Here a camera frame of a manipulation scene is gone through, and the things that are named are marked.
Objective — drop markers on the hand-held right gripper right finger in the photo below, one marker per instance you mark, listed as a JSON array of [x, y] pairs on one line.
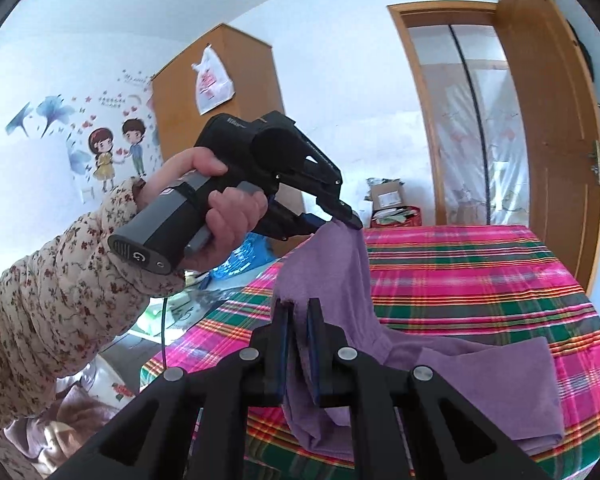
[[314, 355]]

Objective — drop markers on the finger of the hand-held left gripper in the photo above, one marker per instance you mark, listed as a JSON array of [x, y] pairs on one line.
[[342, 207], [290, 222]]

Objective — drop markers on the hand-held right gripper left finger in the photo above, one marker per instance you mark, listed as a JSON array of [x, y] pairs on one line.
[[282, 350]]

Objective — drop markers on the purple sweater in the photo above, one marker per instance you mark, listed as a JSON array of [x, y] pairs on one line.
[[430, 370]]

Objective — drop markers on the person's left forearm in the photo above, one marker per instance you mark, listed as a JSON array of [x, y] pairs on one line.
[[55, 300]]

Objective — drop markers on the person's left hand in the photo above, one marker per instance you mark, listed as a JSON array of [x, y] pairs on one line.
[[235, 215]]

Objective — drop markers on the cardboard box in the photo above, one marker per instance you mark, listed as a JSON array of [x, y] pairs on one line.
[[385, 195]]

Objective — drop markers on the red box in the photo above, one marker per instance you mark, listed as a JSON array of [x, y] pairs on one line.
[[395, 219]]

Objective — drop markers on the blue tote bag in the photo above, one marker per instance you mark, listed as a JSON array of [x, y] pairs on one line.
[[245, 260]]

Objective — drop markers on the wooden wardrobe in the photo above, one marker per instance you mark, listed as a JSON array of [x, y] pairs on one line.
[[250, 75]]

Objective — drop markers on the white plastic bag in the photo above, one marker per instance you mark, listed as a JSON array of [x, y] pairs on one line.
[[212, 82]]

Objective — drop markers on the pale green printed bag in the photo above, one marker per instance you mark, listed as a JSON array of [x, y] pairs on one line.
[[195, 305]]

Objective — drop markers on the clear plastic door curtain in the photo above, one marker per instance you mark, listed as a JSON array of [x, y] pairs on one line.
[[460, 135]]

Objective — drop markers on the pink plaid bed sheet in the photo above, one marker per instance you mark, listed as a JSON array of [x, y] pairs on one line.
[[480, 285]]

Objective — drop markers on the floral quilt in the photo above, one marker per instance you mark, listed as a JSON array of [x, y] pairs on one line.
[[70, 415]]

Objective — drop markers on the wooden door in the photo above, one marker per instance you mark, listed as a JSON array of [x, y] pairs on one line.
[[555, 135]]

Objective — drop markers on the wooden door frame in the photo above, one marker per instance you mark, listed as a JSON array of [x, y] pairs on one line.
[[415, 110]]

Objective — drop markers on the cartoon wall sticker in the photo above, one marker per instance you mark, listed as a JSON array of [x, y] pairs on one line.
[[105, 150]]

